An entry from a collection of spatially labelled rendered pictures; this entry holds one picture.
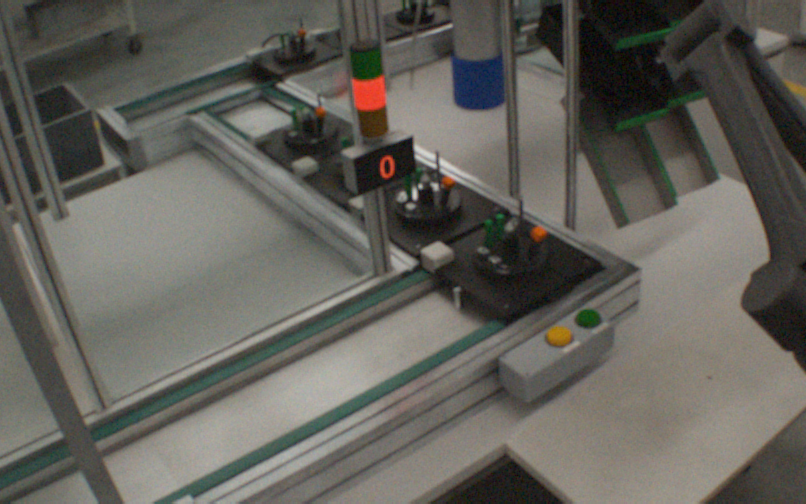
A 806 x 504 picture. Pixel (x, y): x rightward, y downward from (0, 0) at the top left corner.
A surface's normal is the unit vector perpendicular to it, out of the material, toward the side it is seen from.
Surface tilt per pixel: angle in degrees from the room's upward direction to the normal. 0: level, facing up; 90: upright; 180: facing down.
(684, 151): 45
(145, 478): 0
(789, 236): 56
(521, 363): 0
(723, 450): 0
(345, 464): 90
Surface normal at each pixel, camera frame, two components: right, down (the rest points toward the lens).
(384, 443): 0.59, 0.40
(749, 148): -0.83, -0.25
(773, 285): -0.76, -0.63
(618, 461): -0.09, -0.83
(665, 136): 0.24, -0.25
